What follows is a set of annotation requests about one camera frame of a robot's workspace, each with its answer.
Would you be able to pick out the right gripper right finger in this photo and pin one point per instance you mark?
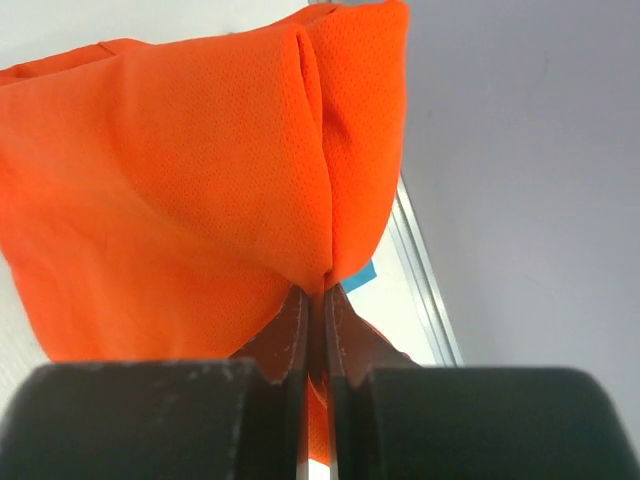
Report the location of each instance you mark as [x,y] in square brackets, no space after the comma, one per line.
[390,418]

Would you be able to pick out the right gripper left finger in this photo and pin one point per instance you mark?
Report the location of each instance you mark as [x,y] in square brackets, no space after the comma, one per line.
[244,417]

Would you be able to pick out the orange t shirt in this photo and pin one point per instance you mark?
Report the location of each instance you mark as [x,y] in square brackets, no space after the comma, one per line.
[158,201]

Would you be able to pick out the folded teal t shirt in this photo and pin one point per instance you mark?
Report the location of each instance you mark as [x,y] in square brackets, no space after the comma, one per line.
[362,277]

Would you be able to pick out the right aluminium frame post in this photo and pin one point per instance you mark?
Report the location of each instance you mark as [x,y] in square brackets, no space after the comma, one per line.
[424,289]

